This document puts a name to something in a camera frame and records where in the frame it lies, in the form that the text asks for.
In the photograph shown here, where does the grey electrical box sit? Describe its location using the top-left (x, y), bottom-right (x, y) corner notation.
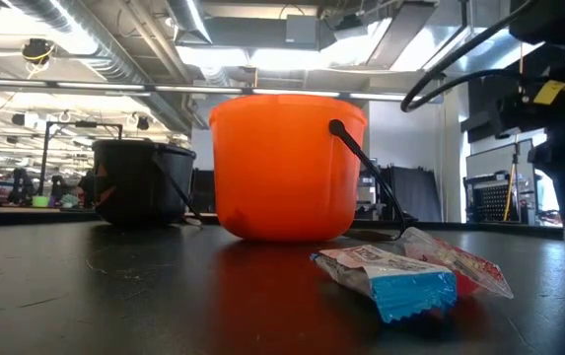
top-left (285, 14), bottom-right (320, 48)

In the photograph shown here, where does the black ceiling camera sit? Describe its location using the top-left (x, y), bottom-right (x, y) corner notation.
top-left (20, 37), bottom-right (57, 66)

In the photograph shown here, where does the black perforated crate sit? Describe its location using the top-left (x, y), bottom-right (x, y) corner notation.
top-left (462, 171), bottom-right (539, 223)

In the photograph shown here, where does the black fabric panel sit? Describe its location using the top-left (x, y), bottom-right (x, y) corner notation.
top-left (385, 165), bottom-right (444, 223)

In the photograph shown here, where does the orange plastic bucket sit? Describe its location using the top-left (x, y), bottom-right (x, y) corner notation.
top-left (208, 94), bottom-right (409, 244)

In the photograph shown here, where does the blue white Hershey's bar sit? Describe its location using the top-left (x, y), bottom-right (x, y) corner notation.
top-left (310, 245), bottom-right (459, 325)

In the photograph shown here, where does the grey whiteboard panel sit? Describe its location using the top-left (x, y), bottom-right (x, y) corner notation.
top-left (464, 139), bottom-right (535, 178)

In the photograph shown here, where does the yellow label tag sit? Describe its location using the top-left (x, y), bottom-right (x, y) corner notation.
top-left (532, 80), bottom-right (565, 106)

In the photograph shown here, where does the clear red gummy packet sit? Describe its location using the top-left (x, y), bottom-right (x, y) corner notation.
top-left (399, 226), bottom-right (515, 300)

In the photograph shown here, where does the black cable loop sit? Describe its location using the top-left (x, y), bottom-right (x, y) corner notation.
top-left (399, 0), bottom-right (534, 113)

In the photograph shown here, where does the black plastic pumpkin bucket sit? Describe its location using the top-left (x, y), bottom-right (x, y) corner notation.
top-left (92, 139), bottom-right (204, 228)

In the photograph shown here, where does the yellow hanging cable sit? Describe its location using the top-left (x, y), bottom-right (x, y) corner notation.
top-left (502, 41), bottom-right (528, 222)

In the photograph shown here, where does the long ceiling light bar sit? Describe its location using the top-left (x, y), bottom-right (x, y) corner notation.
top-left (0, 77), bottom-right (409, 105)

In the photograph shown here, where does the rectangular silver ventilation duct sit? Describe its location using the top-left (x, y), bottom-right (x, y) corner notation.
top-left (422, 0), bottom-right (565, 80)

